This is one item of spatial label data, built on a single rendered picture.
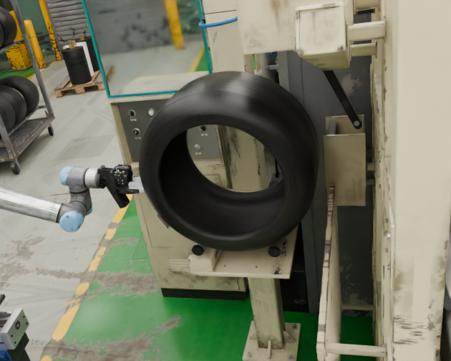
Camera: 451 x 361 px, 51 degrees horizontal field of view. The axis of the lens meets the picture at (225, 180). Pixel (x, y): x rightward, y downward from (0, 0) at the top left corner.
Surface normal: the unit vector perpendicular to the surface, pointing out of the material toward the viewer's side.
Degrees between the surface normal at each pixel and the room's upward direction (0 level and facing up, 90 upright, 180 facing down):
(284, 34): 90
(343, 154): 90
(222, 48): 90
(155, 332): 0
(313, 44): 72
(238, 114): 80
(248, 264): 0
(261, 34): 90
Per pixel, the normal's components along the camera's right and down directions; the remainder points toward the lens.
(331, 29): -0.26, 0.18
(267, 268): -0.14, -0.88
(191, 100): -0.40, -0.32
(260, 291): -0.22, 0.47
